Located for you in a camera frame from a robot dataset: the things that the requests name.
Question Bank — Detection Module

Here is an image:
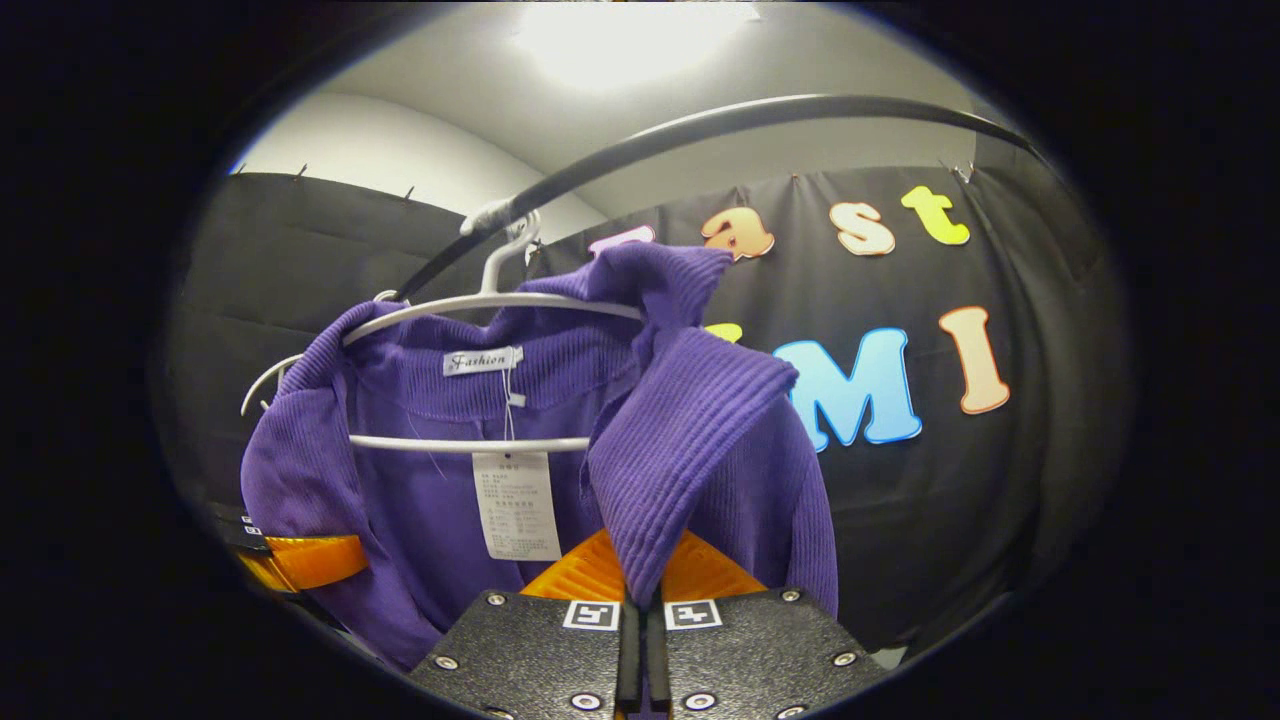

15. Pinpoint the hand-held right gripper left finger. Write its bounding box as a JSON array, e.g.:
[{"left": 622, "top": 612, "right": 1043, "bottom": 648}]
[{"left": 408, "top": 528, "right": 643, "bottom": 720}]

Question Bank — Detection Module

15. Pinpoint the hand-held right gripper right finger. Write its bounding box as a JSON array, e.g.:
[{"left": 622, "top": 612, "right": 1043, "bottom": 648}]
[{"left": 645, "top": 530, "right": 893, "bottom": 720}]

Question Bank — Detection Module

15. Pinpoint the white clothes hanger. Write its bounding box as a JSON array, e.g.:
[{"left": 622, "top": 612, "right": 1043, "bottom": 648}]
[
  {"left": 340, "top": 200, "right": 647, "bottom": 455},
  {"left": 240, "top": 289, "right": 401, "bottom": 417}
]

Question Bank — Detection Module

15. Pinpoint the purple ribbed jacket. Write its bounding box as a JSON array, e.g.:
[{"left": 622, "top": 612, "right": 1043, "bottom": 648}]
[{"left": 240, "top": 240, "right": 841, "bottom": 717}]

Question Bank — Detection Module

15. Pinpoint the black clothes rack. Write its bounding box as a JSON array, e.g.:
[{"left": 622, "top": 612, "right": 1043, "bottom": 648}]
[{"left": 395, "top": 94, "right": 1047, "bottom": 302}]

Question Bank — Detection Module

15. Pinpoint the large ceiling light panel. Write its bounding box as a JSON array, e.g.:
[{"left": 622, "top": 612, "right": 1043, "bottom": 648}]
[{"left": 512, "top": 2, "right": 763, "bottom": 93}]

